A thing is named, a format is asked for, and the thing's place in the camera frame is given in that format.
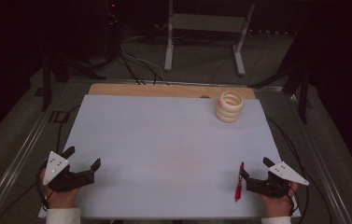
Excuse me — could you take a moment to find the white table mat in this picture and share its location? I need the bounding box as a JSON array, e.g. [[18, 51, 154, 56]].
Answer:
[[37, 94, 303, 219]]

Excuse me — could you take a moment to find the red tassel pendant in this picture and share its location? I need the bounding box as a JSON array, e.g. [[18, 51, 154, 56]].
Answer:
[[234, 161, 246, 203]]

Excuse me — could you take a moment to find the wooden board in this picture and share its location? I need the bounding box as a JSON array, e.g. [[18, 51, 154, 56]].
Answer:
[[88, 82, 257, 101]]

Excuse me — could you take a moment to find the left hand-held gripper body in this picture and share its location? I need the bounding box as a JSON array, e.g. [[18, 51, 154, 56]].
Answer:
[[42, 150, 95, 193]]

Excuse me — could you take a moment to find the white metal stand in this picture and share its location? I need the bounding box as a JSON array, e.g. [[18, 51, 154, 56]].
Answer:
[[163, 0, 257, 77]]

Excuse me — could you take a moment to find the black tripod stand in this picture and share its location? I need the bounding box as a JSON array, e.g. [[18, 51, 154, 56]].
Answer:
[[40, 46, 106, 113], [247, 59, 312, 124]]

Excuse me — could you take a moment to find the metal floor rail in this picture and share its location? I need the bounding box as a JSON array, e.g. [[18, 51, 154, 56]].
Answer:
[[0, 77, 69, 224], [287, 91, 352, 224]]

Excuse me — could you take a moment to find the black floor cable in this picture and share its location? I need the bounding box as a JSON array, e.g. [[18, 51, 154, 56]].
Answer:
[[119, 52, 159, 86]]

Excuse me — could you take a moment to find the dark equipment with red light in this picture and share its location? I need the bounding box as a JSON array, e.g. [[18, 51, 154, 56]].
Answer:
[[101, 0, 124, 62]]

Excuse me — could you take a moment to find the person's right hand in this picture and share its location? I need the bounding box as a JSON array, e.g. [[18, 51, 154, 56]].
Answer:
[[260, 182, 299, 218]]

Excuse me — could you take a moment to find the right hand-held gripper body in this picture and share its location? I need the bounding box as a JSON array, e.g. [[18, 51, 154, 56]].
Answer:
[[246, 161, 310, 200]]

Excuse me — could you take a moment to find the white floor cable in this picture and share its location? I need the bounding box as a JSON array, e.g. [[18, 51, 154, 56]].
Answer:
[[119, 46, 170, 87]]

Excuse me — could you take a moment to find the white ribbed cup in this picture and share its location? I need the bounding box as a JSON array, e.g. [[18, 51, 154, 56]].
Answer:
[[215, 91, 246, 123]]

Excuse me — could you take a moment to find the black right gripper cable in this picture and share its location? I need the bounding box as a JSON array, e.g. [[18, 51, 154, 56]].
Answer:
[[266, 116, 311, 224]]

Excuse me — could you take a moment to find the person's left hand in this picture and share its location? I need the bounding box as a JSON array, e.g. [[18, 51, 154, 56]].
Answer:
[[38, 168, 82, 210]]

